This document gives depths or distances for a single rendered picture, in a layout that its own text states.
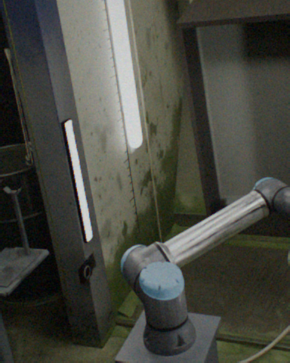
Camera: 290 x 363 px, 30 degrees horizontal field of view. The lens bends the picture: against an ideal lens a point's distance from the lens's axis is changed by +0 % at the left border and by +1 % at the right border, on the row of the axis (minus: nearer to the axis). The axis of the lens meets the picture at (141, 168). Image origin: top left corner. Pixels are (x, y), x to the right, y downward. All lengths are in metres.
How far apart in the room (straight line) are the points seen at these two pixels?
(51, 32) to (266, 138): 1.29
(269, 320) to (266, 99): 1.17
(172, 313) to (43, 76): 1.19
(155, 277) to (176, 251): 0.21
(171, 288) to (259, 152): 1.43
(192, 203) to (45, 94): 1.79
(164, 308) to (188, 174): 2.21
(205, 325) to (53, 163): 1.06
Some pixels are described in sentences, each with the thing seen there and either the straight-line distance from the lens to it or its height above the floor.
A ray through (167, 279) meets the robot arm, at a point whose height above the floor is 0.91.
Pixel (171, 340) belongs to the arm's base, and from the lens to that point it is 1.96.
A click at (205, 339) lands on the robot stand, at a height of 0.64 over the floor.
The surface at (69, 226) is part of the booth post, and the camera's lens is 2.73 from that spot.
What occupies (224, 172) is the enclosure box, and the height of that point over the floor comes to 0.69.
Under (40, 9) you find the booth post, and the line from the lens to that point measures 2.45.
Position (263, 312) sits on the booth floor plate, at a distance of 3.14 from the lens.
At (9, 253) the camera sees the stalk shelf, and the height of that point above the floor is 0.79.
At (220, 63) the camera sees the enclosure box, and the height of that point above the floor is 1.36.
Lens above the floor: 1.93
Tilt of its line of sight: 21 degrees down
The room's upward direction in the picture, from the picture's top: 8 degrees counter-clockwise
